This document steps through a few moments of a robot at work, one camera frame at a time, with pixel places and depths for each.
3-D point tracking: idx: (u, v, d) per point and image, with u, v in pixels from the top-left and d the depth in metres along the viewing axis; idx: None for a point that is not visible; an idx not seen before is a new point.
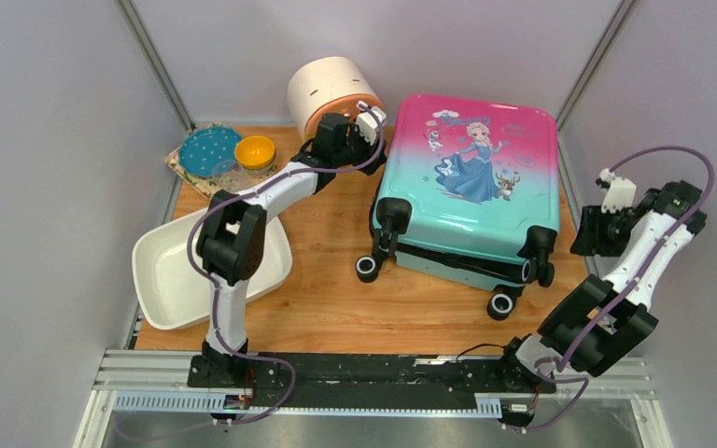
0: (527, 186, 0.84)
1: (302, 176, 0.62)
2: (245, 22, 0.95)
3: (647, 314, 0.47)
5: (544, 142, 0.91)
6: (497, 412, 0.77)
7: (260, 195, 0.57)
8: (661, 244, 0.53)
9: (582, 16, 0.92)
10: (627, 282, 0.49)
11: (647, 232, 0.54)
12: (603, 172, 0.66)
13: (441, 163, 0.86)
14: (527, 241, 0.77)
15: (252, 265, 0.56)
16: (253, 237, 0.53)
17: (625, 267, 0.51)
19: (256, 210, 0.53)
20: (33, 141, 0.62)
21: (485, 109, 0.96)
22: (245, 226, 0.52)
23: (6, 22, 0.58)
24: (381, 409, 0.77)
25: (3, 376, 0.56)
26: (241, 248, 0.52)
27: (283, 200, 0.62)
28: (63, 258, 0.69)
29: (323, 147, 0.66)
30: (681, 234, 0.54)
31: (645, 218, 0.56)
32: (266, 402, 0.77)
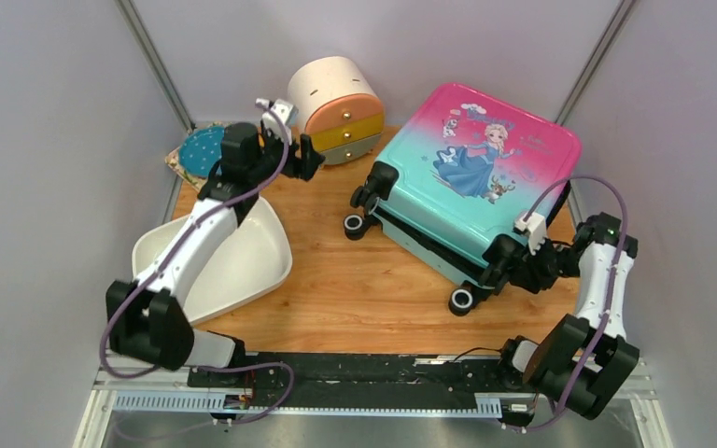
0: (519, 200, 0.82)
1: (213, 219, 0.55)
2: (245, 22, 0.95)
3: (627, 346, 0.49)
5: (558, 162, 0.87)
6: (497, 412, 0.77)
7: (164, 272, 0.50)
8: (613, 273, 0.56)
9: (582, 16, 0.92)
10: (599, 316, 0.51)
11: (597, 262, 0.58)
12: (519, 221, 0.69)
13: (444, 150, 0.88)
14: (493, 246, 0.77)
15: (181, 348, 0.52)
16: (170, 328, 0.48)
17: (592, 301, 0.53)
19: (165, 298, 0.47)
20: (32, 140, 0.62)
21: (515, 116, 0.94)
22: (155, 321, 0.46)
23: (5, 20, 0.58)
24: (381, 409, 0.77)
25: (3, 376, 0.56)
26: (160, 344, 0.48)
27: (199, 258, 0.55)
28: (63, 258, 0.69)
29: (234, 169, 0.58)
30: (625, 261, 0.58)
31: (590, 251, 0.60)
32: (265, 402, 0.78)
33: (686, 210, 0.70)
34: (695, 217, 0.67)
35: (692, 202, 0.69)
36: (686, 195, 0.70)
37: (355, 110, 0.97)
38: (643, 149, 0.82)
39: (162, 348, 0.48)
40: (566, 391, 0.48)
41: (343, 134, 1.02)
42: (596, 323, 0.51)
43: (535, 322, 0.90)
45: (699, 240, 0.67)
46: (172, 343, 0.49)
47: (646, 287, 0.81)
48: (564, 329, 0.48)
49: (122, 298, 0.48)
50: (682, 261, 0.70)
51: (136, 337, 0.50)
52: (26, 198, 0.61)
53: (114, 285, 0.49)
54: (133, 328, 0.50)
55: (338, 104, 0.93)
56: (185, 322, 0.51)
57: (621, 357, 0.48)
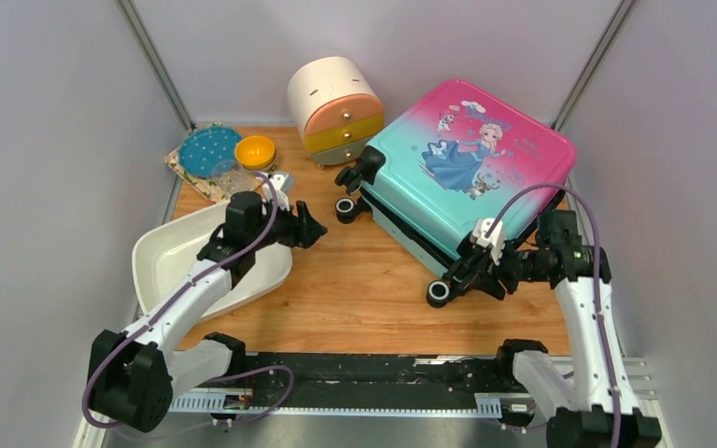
0: (500, 200, 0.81)
1: (208, 278, 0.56)
2: (245, 22, 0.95)
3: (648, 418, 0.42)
5: (549, 168, 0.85)
6: (497, 412, 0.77)
7: (155, 326, 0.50)
8: (601, 321, 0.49)
9: (581, 17, 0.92)
10: (611, 394, 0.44)
11: (582, 313, 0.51)
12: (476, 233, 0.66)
13: (436, 143, 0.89)
14: (464, 241, 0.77)
15: (158, 409, 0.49)
16: (149, 384, 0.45)
17: (596, 373, 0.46)
19: (151, 352, 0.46)
20: (32, 140, 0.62)
21: (514, 117, 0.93)
22: (137, 374, 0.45)
23: (5, 20, 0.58)
24: (381, 409, 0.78)
25: (4, 376, 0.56)
26: (136, 400, 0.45)
27: (190, 314, 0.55)
28: (63, 258, 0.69)
29: (237, 236, 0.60)
30: (605, 292, 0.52)
31: (569, 291, 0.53)
32: (265, 402, 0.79)
33: (685, 210, 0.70)
34: (696, 217, 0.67)
35: (692, 201, 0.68)
36: (686, 195, 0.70)
37: (355, 110, 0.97)
38: (643, 149, 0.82)
39: (138, 402, 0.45)
40: None
41: (342, 134, 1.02)
42: (609, 403, 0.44)
43: (535, 322, 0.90)
45: (700, 240, 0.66)
46: (149, 398, 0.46)
47: (645, 287, 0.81)
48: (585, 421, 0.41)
49: (109, 346, 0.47)
50: (682, 262, 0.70)
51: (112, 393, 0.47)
52: (26, 198, 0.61)
53: (102, 333, 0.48)
54: (113, 381, 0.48)
55: (338, 104, 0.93)
56: (167, 380, 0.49)
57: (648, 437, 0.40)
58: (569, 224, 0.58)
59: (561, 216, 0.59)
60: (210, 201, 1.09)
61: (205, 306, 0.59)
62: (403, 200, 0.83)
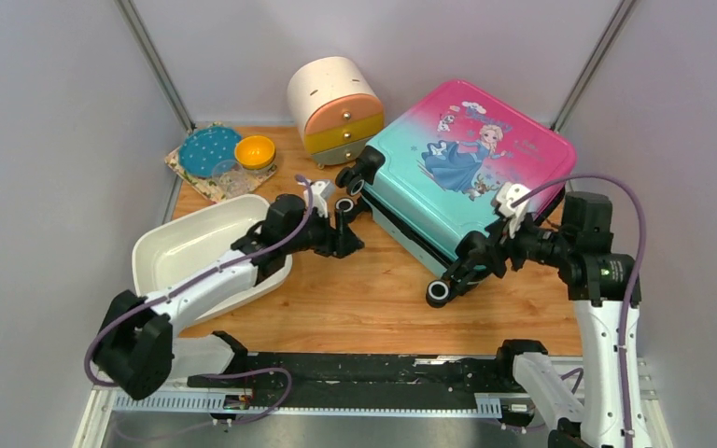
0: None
1: (234, 269, 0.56)
2: (245, 22, 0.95)
3: None
5: (550, 170, 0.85)
6: (496, 412, 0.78)
7: (173, 299, 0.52)
8: (624, 356, 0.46)
9: (582, 16, 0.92)
10: (625, 437, 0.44)
11: (603, 342, 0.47)
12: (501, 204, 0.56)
13: (436, 143, 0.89)
14: (463, 243, 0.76)
15: (152, 381, 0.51)
16: (152, 353, 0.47)
17: (611, 412, 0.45)
19: (161, 323, 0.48)
20: (32, 140, 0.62)
21: (515, 118, 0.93)
22: (143, 342, 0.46)
23: (5, 20, 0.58)
24: (381, 409, 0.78)
25: (3, 376, 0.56)
26: (135, 367, 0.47)
27: (206, 300, 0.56)
28: (63, 258, 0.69)
29: (272, 234, 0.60)
30: (633, 317, 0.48)
31: (590, 316, 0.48)
32: (265, 402, 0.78)
33: (686, 209, 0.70)
34: (696, 217, 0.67)
35: (693, 201, 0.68)
36: (686, 195, 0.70)
37: (355, 110, 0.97)
38: (643, 149, 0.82)
39: (136, 369, 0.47)
40: None
41: (342, 134, 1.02)
42: (620, 444, 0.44)
43: (534, 322, 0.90)
45: (700, 240, 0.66)
46: (148, 368, 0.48)
47: (646, 287, 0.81)
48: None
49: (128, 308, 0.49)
50: (683, 262, 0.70)
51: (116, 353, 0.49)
52: (26, 198, 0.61)
53: (125, 295, 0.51)
54: (120, 342, 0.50)
55: (338, 104, 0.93)
56: (168, 356, 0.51)
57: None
58: (603, 222, 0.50)
59: (596, 209, 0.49)
60: (210, 201, 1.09)
61: (222, 296, 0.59)
62: (402, 200, 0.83)
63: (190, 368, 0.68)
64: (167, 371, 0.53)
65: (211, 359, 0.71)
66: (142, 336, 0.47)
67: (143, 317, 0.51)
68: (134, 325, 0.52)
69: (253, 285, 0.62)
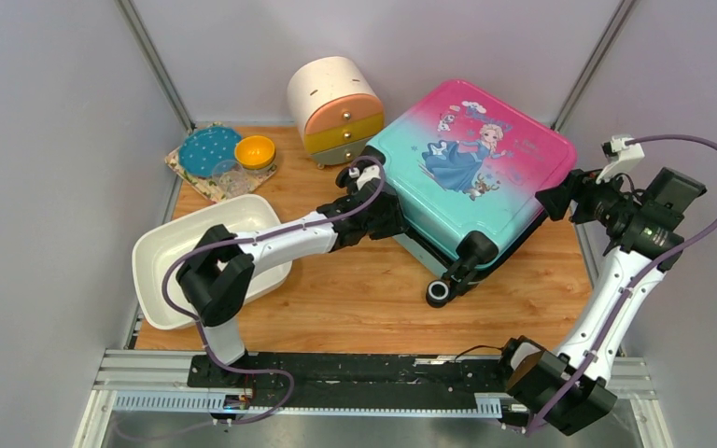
0: (500, 200, 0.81)
1: (316, 230, 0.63)
2: (245, 22, 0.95)
3: (606, 390, 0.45)
5: (550, 170, 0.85)
6: (497, 412, 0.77)
7: (259, 243, 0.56)
8: (625, 296, 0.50)
9: (582, 16, 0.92)
10: (585, 355, 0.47)
11: (611, 278, 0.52)
12: (616, 139, 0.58)
13: (437, 143, 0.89)
14: (465, 242, 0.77)
15: (224, 313, 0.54)
16: (233, 287, 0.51)
17: (584, 333, 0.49)
19: (245, 260, 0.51)
20: (32, 141, 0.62)
21: (515, 118, 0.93)
22: (227, 273, 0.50)
23: (6, 21, 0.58)
24: (381, 409, 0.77)
25: (3, 376, 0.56)
26: (215, 295, 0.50)
27: (286, 253, 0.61)
28: (63, 259, 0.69)
29: (355, 205, 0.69)
30: (653, 276, 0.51)
31: (613, 258, 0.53)
32: (266, 402, 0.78)
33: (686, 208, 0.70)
34: (696, 218, 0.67)
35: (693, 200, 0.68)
36: None
37: (356, 110, 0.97)
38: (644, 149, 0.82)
39: (214, 299, 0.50)
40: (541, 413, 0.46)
41: (343, 134, 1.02)
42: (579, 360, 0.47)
43: (535, 322, 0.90)
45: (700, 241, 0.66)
46: (223, 300, 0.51)
47: None
48: (541, 367, 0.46)
49: (218, 239, 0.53)
50: (683, 262, 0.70)
51: (199, 278, 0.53)
52: (25, 199, 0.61)
53: (219, 227, 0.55)
54: (203, 271, 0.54)
55: (338, 104, 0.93)
56: (242, 295, 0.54)
57: (592, 399, 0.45)
58: (678, 201, 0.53)
59: (679, 186, 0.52)
60: (211, 200, 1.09)
61: (297, 254, 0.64)
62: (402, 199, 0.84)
63: (216, 342, 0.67)
64: (236, 310, 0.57)
65: (229, 346, 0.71)
66: (227, 269, 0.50)
67: (228, 253, 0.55)
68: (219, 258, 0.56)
69: (327, 251, 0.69)
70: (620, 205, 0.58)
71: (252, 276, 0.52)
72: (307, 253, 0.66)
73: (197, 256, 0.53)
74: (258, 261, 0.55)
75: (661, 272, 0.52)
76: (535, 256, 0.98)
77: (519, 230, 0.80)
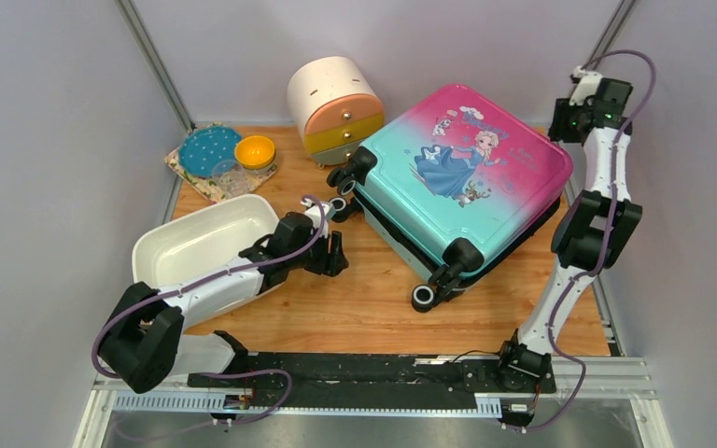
0: (488, 208, 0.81)
1: (243, 273, 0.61)
2: (245, 22, 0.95)
3: (632, 204, 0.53)
5: (543, 180, 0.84)
6: (497, 412, 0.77)
7: (184, 294, 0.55)
8: (615, 149, 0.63)
9: (581, 16, 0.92)
10: (609, 187, 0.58)
11: (601, 143, 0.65)
12: (577, 68, 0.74)
13: (429, 147, 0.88)
14: (450, 248, 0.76)
15: (157, 373, 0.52)
16: (162, 344, 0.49)
17: (600, 177, 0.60)
19: (170, 314, 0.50)
20: (33, 141, 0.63)
21: (512, 126, 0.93)
22: (154, 331, 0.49)
23: (6, 22, 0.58)
24: (381, 409, 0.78)
25: (3, 376, 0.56)
26: (144, 357, 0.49)
27: (217, 300, 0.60)
28: (62, 259, 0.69)
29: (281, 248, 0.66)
30: (625, 140, 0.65)
31: (595, 134, 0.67)
32: (266, 402, 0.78)
33: (687, 209, 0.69)
34: (698, 219, 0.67)
35: (693, 198, 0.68)
36: (689, 196, 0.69)
37: (355, 110, 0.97)
38: (644, 149, 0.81)
39: (143, 360, 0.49)
40: (602, 251, 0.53)
41: (343, 134, 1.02)
42: (607, 191, 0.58)
43: None
45: (701, 242, 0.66)
46: (154, 360, 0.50)
47: (647, 288, 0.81)
48: (585, 197, 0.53)
49: (141, 300, 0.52)
50: (684, 264, 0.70)
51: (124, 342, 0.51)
52: (25, 200, 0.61)
53: (137, 286, 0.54)
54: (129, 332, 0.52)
55: (338, 104, 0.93)
56: (174, 351, 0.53)
57: (627, 215, 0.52)
58: (618, 95, 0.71)
59: (616, 85, 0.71)
60: (210, 200, 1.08)
61: (228, 300, 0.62)
62: (389, 201, 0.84)
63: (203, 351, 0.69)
64: (171, 367, 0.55)
65: (215, 355, 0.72)
66: (153, 326, 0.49)
67: (152, 311, 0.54)
68: (144, 318, 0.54)
69: (256, 293, 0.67)
70: (583, 111, 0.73)
71: (182, 328, 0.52)
72: (239, 297, 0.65)
73: (119, 322, 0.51)
74: (187, 313, 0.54)
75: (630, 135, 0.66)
76: (536, 256, 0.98)
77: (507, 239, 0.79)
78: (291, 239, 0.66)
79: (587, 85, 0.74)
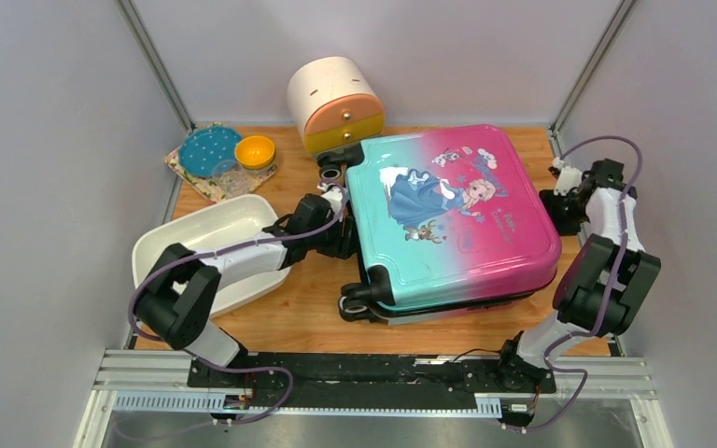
0: (429, 254, 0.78)
1: (268, 246, 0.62)
2: (245, 22, 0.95)
3: (649, 257, 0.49)
5: (503, 251, 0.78)
6: (497, 412, 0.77)
7: (218, 257, 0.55)
8: (621, 205, 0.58)
9: (581, 16, 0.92)
10: (620, 236, 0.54)
11: (605, 199, 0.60)
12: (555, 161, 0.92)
13: (419, 173, 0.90)
14: (372, 267, 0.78)
15: (192, 331, 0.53)
16: (201, 300, 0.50)
17: (610, 227, 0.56)
19: (208, 271, 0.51)
20: (33, 140, 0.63)
21: (520, 186, 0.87)
22: (195, 287, 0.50)
23: (5, 20, 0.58)
24: (381, 409, 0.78)
25: (3, 375, 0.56)
26: (183, 314, 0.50)
27: (243, 269, 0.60)
28: (62, 258, 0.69)
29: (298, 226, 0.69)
30: (630, 201, 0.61)
31: (598, 194, 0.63)
32: (265, 402, 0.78)
33: (688, 209, 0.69)
34: (697, 219, 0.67)
35: (692, 198, 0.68)
36: (688, 196, 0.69)
37: (355, 110, 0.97)
38: (644, 150, 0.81)
39: (182, 316, 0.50)
40: (603, 304, 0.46)
41: (343, 134, 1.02)
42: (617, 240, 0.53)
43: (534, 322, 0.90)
45: (702, 244, 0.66)
46: (192, 317, 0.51)
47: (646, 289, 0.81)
48: (591, 246, 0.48)
49: (177, 257, 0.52)
50: (683, 265, 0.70)
51: (161, 301, 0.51)
52: (25, 199, 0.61)
53: (175, 244, 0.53)
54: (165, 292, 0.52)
55: (338, 104, 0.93)
56: (209, 309, 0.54)
57: (645, 266, 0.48)
58: (613, 172, 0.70)
59: (605, 163, 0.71)
60: (210, 200, 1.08)
61: (251, 272, 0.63)
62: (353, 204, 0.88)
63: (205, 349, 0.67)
64: (203, 328, 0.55)
65: (220, 347, 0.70)
66: (193, 283, 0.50)
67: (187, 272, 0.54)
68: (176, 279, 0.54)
69: (277, 269, 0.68)
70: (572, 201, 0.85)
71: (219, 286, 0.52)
72: (260, 270, 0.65)
73: (155, 280, 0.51)
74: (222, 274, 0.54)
75: (636, 200, 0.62)
76: None
77: (432, 291, 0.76)
78: (313, 218, 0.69)
79: (567, 174, 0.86)
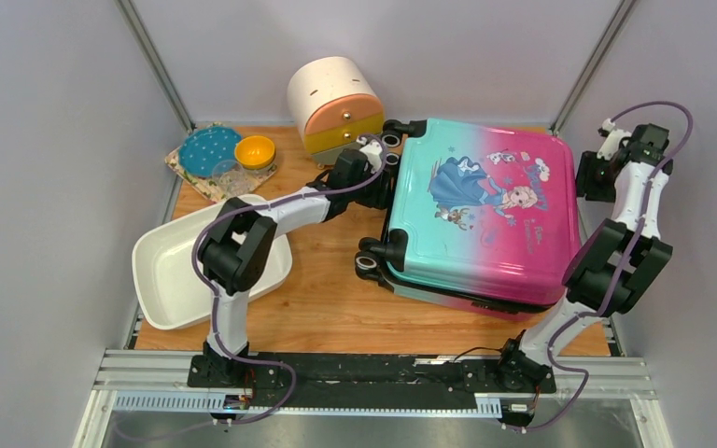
0: (452, 237, 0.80)
1: (315, 200, 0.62)
2: (245, 23, 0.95)
3: (663, 244, 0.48)
5: (525, 258, 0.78)
6: (497, 412, 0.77)
7: (273, 208, 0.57)
8: (649, 186, 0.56)
9: (581, 16, 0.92)
10: (637, 221, 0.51)
11: (634, 176, 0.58)
12: (606, 121, 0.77)
13: (471, 161, 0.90)
14: (393, 230, 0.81)
15: (252, 277, 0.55)
16: (260, 247, 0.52)
17: (629, 210, 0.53)
19: (265, 221, 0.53)
20: (33, 141, 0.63)
21: (564, 206, 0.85)
22: (256, 234, 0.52)
23: (5, 22, 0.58)
24: (381, 409, 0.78)
25: (3, 377, 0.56)
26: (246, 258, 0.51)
27: (292, 220, 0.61)
28: (62, 259, 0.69)
29: (338, 179, 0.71)
30: (662, 177, 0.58)
31: (628, 167, 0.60)
32: (266, 402, 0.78)
33: (688, 209, 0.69)
34: (697, 219, 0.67)
35: (693, 198, 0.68)
36: (688, 195, 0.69)
37: (355, 110, 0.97)
38: None
39: (244, 262, 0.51)
40: (611, 287, 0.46)
41: (342, 134, 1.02)
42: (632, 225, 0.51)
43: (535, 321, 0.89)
45: (703, 243, 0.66)
46: (253, 263, 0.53)
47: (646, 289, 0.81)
48: (603, 231, 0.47)
49: (235, 208, 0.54)
50: (684, 264, 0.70)
51: (221, 249, 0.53)
52: (25, 200, 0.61)
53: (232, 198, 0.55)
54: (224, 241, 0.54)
55: (338, 104, 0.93)
56: (265, 258, 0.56)
57: (656, 254, 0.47)
58: (655, 139, 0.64)
59: (652, 130, 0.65)
60: (211, 200, 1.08)
61: (299, 223, 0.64)
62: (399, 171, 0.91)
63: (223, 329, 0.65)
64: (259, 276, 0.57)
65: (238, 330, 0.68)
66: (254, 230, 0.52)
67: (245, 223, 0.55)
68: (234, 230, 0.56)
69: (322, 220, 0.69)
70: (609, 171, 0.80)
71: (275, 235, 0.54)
72: (306, 221, 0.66)
73: (217, 229, 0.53)
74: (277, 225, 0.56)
75: (668, 174, 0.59)
76: None
77: (441, 271, 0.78)
78: (351, 174, 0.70)
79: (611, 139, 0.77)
